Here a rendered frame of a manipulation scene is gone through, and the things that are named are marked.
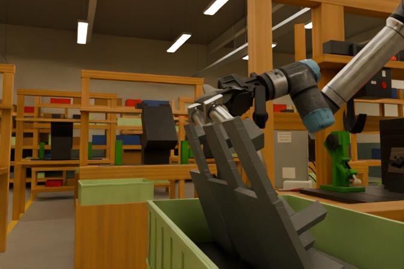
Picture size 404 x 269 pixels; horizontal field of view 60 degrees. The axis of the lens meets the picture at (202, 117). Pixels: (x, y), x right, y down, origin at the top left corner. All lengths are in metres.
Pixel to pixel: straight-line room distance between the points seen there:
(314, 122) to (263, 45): 0.89
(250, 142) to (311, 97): 0.51
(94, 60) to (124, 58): 0.92
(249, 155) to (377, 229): 0.41
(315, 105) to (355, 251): 0.35
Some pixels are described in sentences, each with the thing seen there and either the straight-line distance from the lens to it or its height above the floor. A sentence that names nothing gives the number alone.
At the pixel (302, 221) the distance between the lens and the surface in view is 0.50.
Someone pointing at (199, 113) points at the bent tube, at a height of 1.18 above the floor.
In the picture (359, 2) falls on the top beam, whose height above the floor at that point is 1.88.
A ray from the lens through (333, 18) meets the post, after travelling 2.03.
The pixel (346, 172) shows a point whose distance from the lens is 1.71.
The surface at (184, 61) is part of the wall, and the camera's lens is 11.93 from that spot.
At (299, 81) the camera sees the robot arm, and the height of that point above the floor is 1.27.
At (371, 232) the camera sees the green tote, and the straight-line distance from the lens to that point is 0.81.
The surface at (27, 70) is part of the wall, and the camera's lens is 11.36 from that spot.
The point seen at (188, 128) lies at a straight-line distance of 0.77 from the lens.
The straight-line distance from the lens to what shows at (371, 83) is 1.96.
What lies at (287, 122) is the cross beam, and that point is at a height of 1.22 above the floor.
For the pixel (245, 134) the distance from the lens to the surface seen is 0.44.
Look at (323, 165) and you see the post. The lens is 1.90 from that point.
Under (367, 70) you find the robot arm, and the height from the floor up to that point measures 1.31.
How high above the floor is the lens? 1.10
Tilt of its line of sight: 5 degrees up
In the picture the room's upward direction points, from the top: straight up
